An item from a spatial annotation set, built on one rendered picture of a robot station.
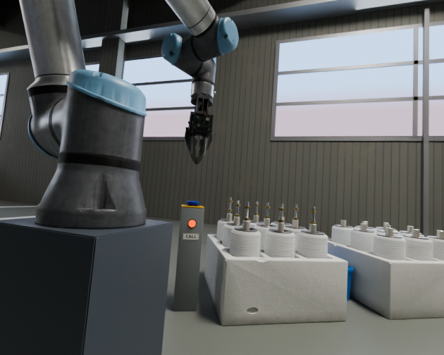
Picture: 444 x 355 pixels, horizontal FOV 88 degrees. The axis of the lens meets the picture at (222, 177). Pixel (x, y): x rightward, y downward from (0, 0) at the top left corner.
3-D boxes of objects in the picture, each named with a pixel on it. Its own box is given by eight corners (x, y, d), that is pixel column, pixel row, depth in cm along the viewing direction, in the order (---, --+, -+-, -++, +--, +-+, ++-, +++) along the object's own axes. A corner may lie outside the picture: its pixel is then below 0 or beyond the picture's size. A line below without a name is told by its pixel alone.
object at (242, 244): (261, 295, 68) (264, 233, 70) (228, 294, 67) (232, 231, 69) (254, 282, 78) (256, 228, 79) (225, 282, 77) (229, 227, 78)
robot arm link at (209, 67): (187, 51, 76) (204, 63, 83) (184, 83, 75) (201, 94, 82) (205, 43, 71) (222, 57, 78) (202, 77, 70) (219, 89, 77)
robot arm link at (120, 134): (77, 150, 29) (89, 47, 30) (42, 155, 37) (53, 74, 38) (156, 164, 39) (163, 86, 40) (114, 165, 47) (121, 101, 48)
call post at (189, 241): (196, 311, 70) (204, 208, 72) (173, 312, 69) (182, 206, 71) (194, 300, 77) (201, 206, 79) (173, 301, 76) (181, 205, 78)
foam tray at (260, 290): (346, 321, 71) (348, 261, 72) (221, 326, 63) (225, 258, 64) (286, 275, 109) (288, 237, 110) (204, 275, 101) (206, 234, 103)
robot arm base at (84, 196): (95, 233, 27) (104, 151, 28) (7, 220, 32) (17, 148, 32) (162, 222, 42) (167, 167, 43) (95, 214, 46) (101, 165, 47)
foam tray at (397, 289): (483, 316, 81) (482, 263, 82) (389, 320, 74) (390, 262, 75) (384, 276, 119) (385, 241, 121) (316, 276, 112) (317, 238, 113)
